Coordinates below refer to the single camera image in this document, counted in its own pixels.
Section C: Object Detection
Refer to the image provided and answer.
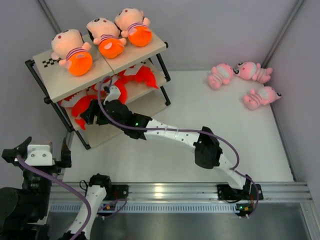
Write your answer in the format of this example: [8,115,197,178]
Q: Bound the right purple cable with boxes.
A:
[97,76,262,221]

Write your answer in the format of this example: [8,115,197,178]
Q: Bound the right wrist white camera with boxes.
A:
[103,85,121,105]

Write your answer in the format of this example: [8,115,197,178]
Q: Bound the pink plush top right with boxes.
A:
[233,61,273,84]

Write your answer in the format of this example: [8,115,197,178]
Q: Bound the beige three-tier shelf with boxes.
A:
[24,32,172,151]

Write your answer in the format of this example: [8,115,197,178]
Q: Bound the right doll orange pants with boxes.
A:
[114,8,153,47]

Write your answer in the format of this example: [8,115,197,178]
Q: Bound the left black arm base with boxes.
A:
[109,184,129,201]

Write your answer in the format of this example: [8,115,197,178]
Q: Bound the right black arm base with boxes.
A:
[217,183,264,203]

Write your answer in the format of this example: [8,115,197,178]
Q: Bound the pink plush lower right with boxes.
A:
[242,86,282,111]

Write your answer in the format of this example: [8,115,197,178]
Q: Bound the middle doll orange pants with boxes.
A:
[86,17,127,59]

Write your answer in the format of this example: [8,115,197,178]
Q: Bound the pink plush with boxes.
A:
[242,86,282,111]
[207,63,234,90]
[233,61,273,84]

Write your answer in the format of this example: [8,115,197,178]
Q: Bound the purple cable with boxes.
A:
[16,154,128,240]
[97,76,262,221]

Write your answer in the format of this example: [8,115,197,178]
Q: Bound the doll orange pants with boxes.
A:
[51,29,93,77]
[86,17,127,59]
[114,8,153,47]

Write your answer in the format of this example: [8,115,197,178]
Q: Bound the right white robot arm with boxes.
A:
[80,100,263,203]

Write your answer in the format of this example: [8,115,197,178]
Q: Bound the left doll orange pants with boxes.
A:
[51,29,93,77]

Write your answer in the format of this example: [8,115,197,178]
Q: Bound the aluminium mounting rail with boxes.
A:
[48,181,313,203]

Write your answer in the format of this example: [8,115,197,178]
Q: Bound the pink plush left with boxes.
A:
[207,63,234,90]

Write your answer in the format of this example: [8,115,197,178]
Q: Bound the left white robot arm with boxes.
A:
[0,137,113,240]

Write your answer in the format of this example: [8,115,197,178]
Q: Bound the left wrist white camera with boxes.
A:
[25,142,55,167]

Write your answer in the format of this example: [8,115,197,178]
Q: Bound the wrist white camera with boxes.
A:
[103,85,121,105]
[25,142,55,167]

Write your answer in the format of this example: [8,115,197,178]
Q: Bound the white slotted cable duct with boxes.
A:
[48,201,241,215]

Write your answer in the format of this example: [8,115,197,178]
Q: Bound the red plush fish white face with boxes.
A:
[58,89,98,130]

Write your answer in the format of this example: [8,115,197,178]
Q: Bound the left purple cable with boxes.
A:
[16,154,128,240]

